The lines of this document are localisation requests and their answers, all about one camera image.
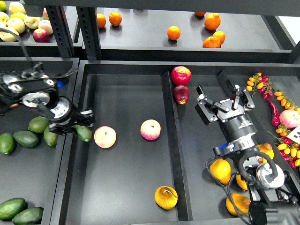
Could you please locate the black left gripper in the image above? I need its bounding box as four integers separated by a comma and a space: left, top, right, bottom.
49, 110, 95, 135

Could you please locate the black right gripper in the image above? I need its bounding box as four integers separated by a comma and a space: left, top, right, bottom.
195, 84, 257, 142

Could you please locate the dark green avocado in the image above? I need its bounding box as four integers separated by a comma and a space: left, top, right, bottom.
75, 125, 92, 142

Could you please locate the yellow pear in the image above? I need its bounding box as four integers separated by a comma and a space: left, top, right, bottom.
209, 159, 231, 186
236, 174, 248, 191
225, 193, 251, 216
257, 143, 274, 159
154, 186, 178, 210

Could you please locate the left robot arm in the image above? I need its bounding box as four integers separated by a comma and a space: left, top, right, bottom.
0, 28, 95, 135

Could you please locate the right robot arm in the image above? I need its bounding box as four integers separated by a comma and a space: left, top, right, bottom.
195, 85, 300, 225

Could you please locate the green avocado right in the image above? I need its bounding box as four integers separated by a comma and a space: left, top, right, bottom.
43, 127, 58, 146

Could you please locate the green avocado top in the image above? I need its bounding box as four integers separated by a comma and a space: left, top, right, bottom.
28, 116, 49, 134

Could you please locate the dark avocado middle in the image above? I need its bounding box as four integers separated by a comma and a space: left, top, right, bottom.
13, 130, 39, 148

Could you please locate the green avocado far left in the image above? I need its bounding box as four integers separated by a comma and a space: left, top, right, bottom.
0, 133, 15, 155

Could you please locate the yellow pear bottom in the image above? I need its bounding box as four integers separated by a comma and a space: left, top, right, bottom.
225, 193, 251, 216

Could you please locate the green avocado bottom left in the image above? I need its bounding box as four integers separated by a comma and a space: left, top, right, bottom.
0, 198, 26, 221

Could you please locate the pink apple left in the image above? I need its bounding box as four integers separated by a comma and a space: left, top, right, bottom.
94, 126, 117, 149

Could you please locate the pink apple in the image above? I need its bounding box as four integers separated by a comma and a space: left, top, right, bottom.
94, 126, 117, 149
140, 119, 161, 141

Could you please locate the cherry tomato bunch top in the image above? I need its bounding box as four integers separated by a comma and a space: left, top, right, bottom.
246, 72, 273, 99

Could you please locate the dark red apple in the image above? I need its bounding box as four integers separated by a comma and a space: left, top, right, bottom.
172, 85, 190, 105

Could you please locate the red chili pepper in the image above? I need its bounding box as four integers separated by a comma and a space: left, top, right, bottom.
267, 99, 280, 126

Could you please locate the black left tray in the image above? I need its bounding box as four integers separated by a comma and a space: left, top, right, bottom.
0, 57, 79, 225

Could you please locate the black tray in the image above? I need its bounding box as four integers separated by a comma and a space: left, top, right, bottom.
50, 60, 300, 225
0, 57, 79, 225

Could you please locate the orange front right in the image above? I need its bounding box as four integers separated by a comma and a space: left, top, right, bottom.
202, 36, 221, 48

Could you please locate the orange cherry tomato bunch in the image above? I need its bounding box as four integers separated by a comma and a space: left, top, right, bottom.
274, 91, 300, 113

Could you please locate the pink apple right edge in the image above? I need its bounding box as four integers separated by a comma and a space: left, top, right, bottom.
279, 110, 300, 128

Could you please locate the orange behind front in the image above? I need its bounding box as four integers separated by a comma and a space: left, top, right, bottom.
213, 31, 226, 45

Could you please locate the pink apple centre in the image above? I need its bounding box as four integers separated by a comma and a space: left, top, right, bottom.
140, 119, 161, 141

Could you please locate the white label card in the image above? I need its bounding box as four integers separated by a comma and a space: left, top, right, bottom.
287, 126, 300, 144

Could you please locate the cherry tomato bunch lower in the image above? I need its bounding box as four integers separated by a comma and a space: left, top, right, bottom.
269, 123, 300, 169

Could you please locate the black centre tray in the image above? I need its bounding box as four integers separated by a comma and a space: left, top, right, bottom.
50, 60, 300, 225

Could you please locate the large orange right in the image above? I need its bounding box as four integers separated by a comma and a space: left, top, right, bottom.
204, 13, 221, 30

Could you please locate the orange centre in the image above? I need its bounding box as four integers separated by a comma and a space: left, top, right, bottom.
167, 26, 181, 41

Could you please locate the orange under shelf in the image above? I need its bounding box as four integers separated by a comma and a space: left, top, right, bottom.
194, 11, 206, 17

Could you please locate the red apple on shelf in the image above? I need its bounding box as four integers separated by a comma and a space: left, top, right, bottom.
33, 29, 50, 43

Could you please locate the black upper right shelf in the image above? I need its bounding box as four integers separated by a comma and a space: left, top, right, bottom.
98, 8, 298, 63

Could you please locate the black perforated post right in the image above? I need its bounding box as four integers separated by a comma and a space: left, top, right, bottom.
76, 6, 102, 60

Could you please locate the black perforated post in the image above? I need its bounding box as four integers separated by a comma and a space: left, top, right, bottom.
76, 6, 102, 60
45, 5, 75, 58

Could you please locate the black perforated post left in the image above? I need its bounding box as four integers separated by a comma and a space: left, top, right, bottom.
45, 5, 75, 58

